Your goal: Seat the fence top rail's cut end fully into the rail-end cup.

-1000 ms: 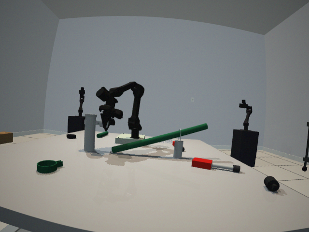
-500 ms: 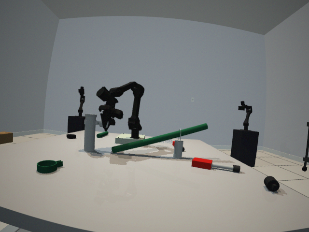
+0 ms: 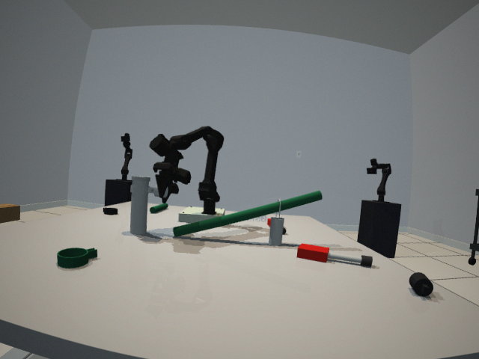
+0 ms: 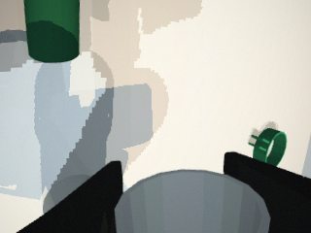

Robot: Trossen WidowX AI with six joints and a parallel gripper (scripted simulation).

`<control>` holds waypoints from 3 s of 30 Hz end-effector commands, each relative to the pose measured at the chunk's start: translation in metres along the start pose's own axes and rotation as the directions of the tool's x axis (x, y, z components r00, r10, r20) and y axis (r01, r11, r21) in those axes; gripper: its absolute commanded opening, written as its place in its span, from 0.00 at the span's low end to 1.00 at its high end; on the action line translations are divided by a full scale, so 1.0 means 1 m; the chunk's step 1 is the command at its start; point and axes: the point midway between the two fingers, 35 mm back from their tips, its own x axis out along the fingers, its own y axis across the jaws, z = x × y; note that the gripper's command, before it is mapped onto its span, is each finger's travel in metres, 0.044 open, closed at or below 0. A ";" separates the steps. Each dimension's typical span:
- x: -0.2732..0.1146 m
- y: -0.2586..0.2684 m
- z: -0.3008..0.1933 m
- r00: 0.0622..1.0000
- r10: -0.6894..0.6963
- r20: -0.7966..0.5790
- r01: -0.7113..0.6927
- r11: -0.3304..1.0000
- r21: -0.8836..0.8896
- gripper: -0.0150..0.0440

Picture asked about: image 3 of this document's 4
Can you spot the green cylinder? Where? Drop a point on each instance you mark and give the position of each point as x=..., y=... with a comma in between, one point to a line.
x=158, y=208

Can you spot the green cylindrical tube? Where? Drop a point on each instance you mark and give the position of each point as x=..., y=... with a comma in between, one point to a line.
x=247, y=214

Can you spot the dark green ring with tab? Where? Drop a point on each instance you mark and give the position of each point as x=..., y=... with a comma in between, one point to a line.
x=75, y=257

